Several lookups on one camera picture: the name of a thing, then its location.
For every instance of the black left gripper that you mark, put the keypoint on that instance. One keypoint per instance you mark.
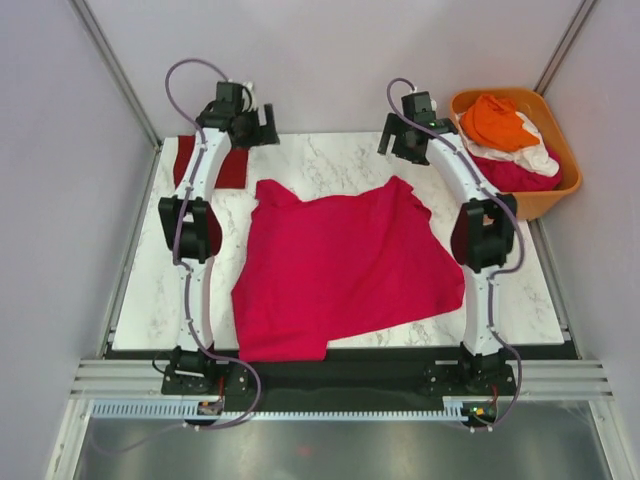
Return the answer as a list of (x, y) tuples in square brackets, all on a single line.
[(262, 135)]

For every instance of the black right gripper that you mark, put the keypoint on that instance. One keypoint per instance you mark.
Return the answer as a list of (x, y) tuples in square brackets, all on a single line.
[(394, 126)]

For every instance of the magenta t-shirt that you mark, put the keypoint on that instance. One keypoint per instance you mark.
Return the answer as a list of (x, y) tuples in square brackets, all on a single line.
[(510, 178), (337, 267)]

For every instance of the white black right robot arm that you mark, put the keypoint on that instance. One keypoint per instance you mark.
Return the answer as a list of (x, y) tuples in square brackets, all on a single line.
[(484, 234)]

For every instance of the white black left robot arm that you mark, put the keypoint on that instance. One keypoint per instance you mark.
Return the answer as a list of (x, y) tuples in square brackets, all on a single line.
[(194, 235)]

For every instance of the orange t-shirt in basket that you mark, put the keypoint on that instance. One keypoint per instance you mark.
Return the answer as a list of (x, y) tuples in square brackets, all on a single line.
[(494, 122)]

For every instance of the magenta t-shirt in basket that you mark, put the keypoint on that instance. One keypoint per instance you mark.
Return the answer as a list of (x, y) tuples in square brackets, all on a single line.
[(510, 178)]

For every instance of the orange plastic laundry basket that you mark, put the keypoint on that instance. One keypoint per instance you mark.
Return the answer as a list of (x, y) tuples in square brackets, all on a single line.
[(531, 205)]

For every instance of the white t-shirt in basket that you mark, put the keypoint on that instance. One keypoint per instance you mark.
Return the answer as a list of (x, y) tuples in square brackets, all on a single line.
[(534, 158)]

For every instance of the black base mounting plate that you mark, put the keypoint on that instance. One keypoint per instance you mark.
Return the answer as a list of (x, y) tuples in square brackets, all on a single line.
[(240, 385)]

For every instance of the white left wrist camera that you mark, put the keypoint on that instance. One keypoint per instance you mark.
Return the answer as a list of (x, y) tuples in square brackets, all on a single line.
[(249, 98)]

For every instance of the aluminium frame rail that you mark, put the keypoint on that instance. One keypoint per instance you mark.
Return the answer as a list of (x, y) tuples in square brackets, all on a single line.
[(535, 379)]

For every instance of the white slotted cable duct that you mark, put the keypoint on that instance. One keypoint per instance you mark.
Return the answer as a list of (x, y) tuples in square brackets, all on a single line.
[(193, 410)]

